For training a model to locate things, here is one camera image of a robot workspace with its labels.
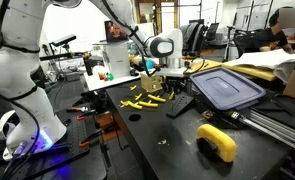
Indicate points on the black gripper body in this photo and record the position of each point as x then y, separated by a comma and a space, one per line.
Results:
174, 83

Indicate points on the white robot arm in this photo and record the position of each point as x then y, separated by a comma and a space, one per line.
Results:
17, 73

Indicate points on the black hex key holder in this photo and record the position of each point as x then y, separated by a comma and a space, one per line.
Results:
182, 105

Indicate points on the wooden cube box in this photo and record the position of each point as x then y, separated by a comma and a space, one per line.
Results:
150, 83

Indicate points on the teal cup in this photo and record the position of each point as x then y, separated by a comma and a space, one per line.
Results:
150, 64

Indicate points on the yellow wooden desk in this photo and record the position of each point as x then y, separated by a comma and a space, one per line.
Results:
213, 65

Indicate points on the blue plastic bin lid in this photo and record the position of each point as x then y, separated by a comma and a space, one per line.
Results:
227, 88

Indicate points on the pale paper scrap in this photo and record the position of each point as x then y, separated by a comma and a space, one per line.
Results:
162, 142

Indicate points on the green toy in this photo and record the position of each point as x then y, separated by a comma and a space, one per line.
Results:
110, 77

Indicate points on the white box stand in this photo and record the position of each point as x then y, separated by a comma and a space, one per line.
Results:
117, 60

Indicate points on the yellow rounded plastic object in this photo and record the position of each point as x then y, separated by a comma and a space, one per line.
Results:
220, 140

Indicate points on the black office chair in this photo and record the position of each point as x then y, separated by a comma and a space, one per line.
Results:
212, 31
245, 40

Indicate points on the orange toy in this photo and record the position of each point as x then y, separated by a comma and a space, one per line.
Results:
102, 77

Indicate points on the white board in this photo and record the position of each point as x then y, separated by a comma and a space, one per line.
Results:
97, 83

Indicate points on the laptop screen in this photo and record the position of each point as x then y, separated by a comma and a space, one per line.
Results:
115, 33

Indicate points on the black bottle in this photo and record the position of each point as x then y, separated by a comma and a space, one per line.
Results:
88, 63

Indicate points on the black orange clamp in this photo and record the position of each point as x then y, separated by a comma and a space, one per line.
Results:
90, 136

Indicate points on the white paper pile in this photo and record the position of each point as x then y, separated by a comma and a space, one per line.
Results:
270, 60

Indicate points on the seated person black shirt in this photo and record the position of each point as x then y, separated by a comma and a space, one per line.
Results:
272, 36

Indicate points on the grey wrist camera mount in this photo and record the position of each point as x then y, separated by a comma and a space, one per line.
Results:
172, 72

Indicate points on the aluminium rail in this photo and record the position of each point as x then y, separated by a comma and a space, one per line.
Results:
273, 128

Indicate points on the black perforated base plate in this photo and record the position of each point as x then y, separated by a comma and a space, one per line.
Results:
70, 133

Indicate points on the black stereo camera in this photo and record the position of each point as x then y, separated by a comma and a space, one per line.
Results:
63, 40

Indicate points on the black camera stand bar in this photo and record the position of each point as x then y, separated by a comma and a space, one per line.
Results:
55, 56

